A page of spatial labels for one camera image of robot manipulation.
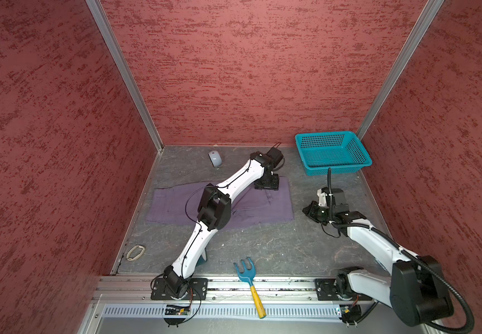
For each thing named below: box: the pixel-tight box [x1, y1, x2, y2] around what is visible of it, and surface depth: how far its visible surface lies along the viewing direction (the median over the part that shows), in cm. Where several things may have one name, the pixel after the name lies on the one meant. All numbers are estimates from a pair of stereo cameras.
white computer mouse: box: [207, 150, 223, 169], surface depth 108 cm
